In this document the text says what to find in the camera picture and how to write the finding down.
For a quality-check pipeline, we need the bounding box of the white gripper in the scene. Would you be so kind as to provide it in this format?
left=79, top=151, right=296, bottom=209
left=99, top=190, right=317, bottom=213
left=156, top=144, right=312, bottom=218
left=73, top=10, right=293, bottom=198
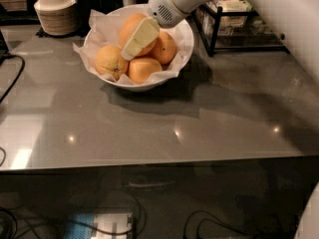
left=122, top=0, right=199, bottom=61

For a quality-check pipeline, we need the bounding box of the orange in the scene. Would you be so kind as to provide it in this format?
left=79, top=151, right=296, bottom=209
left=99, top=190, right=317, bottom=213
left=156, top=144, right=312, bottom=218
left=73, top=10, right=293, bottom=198
left=119, top=13, right=156, bottom=57
left=149, top=31, right=176, bottom=65
left=128, top=57, right=162, bottom=85
left=95, top=45, right=129, bottom=81

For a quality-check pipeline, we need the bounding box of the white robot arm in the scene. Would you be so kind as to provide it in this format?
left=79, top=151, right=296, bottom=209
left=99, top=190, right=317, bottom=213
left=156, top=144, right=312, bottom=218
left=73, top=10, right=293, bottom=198
left=132, top=0, right=319, bottom=238

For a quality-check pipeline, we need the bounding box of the white ceramic bowl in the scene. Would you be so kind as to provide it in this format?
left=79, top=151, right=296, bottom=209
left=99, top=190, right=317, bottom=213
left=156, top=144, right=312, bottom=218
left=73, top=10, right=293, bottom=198
left=83, top=3, right=195, bottom=93

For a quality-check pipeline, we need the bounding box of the black cup holder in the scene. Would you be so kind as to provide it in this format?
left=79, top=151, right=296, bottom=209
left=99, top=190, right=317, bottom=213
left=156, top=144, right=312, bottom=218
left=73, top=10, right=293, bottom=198
left=70, top=0, right=104, bottom=32

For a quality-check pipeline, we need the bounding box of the stack of paper bowls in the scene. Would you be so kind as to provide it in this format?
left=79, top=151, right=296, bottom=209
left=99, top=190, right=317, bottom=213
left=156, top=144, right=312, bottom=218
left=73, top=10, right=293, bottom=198
left=34, top=0, right=80, bottom=36

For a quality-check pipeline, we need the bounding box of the blue white box below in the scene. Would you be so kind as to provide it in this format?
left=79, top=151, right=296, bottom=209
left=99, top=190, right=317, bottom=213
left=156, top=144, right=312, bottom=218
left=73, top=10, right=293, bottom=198
left=63, top=213, right=135, bottom=239

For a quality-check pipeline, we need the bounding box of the black wire rack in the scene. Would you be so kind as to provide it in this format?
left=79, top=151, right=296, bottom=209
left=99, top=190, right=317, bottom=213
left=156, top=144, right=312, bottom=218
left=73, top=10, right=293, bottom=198
left=192, top=0, right=288, bottom=56

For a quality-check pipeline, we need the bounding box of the black cable on left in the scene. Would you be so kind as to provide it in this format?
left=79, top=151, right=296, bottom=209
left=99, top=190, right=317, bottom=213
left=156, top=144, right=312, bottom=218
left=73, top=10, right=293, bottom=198
left=0, top=53, right=27, bottom=105

